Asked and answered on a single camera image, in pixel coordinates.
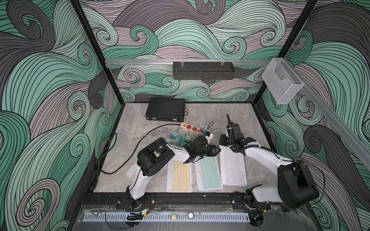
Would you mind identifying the green wireless keyboard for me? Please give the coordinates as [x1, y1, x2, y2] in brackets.
[194, 157, 223, 191]

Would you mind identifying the teal charger plug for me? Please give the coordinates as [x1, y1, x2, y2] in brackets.
[170, 131, 179, 139]

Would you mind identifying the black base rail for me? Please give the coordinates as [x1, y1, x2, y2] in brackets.
[77, 192, 310, 210]

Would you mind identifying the black wall shelf tray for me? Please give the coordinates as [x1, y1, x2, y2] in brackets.
[172, 61, 236, 81]

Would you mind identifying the white slotted cable duct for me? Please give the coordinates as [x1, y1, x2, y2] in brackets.
[82, 212, 250, 223]

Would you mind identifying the black computer box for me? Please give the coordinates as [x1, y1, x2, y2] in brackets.
[145, 98, 186, 122]

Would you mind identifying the aluminium wall rail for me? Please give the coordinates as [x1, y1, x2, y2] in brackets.
[105, 59, 271, 65]

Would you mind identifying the clear acrylic wall holder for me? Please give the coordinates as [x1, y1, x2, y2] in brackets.
[262, 58, 304, 105]

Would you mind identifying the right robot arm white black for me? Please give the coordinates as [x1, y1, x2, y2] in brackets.
[219, 121, 320, 209]

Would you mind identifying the white wireless keyboard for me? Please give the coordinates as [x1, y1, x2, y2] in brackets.
[219, 146, 247, 186]

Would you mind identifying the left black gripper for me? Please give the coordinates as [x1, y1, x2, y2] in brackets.
[194, 146, 221, 158]

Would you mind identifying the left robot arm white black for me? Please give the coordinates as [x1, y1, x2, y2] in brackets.
[127, 136, 221, 201]

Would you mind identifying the black power cable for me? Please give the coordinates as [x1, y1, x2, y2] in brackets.
[97, 123, 182, 176]

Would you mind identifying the teal charging cable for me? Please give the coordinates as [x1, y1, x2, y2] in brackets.
[173, 129, 186, 148]

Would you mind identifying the yellow wireless keyboard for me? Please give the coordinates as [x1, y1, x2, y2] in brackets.
[166, 160, 193, 193]
[126, 164, 140, 181]

